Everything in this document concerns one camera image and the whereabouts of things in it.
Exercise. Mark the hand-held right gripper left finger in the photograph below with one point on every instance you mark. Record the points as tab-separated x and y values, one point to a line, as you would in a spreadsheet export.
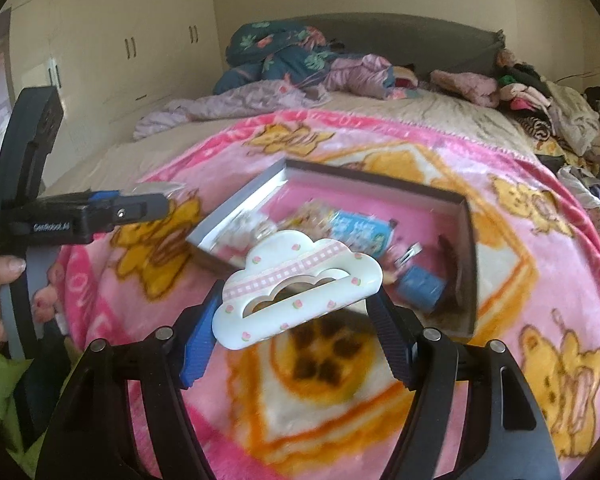
197	355

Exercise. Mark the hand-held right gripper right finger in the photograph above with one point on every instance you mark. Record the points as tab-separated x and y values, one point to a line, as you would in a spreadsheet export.
395	345

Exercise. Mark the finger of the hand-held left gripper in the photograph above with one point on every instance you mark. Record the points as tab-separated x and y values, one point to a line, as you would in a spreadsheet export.
140	207
102	196

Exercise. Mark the shallow cardboard box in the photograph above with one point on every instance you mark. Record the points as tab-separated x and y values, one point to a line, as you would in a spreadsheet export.
240	195

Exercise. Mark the white cloud hair claw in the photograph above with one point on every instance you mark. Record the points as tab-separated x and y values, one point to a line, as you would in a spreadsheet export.
300	255

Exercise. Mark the person's left forearm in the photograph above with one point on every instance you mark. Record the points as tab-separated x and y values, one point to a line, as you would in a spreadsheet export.
0	385

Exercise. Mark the person's left hand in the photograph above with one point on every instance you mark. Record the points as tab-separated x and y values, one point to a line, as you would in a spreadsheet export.
0	285

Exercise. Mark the small blue box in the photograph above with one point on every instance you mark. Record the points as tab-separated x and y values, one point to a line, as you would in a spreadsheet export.
422	285

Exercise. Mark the small metal hair clip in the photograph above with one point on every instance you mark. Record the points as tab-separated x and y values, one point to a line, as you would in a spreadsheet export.
407	255

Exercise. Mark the blue printed card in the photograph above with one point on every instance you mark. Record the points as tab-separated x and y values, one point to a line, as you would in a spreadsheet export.
360	232

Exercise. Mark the lilac quilt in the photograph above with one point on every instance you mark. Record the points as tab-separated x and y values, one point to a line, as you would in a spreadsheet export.
220	105

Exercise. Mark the cream wardrobe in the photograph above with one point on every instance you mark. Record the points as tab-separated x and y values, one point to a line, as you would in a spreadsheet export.
130	10

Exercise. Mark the pink bear printed blanket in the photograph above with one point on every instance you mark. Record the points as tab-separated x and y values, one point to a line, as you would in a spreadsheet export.
570	270

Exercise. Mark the dark floral quilt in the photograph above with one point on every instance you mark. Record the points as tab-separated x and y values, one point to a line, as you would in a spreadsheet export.
280	60

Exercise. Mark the beige bed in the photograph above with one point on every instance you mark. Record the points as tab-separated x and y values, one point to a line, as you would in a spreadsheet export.
420	110

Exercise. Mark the lilac padded jacket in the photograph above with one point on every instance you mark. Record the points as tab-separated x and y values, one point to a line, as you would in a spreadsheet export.
360	75

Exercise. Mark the pink fuzzy garment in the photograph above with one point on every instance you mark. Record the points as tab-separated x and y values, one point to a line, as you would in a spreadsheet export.
465	85

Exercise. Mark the pile of clothes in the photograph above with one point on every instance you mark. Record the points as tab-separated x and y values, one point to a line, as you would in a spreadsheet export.
570	115

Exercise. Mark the grey bed headboard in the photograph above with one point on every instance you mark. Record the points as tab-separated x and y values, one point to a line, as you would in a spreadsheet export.
430	45

